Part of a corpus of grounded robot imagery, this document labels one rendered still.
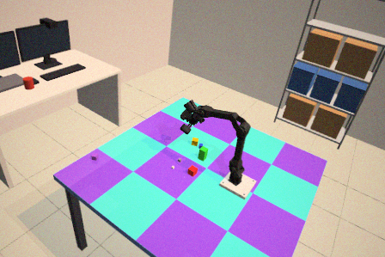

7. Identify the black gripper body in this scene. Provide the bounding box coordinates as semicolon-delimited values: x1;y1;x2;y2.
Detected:
180;115;198;135

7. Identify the yellow cube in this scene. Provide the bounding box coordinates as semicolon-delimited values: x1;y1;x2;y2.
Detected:
192;138;199;146

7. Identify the red block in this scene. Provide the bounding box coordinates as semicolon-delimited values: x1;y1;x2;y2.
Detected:
187;166;198;177

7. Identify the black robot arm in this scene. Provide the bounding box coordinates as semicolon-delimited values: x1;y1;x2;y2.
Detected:
180;100;251;186

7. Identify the green block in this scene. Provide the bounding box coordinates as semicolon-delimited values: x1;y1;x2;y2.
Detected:
198;155;207;162
199;146;208;157

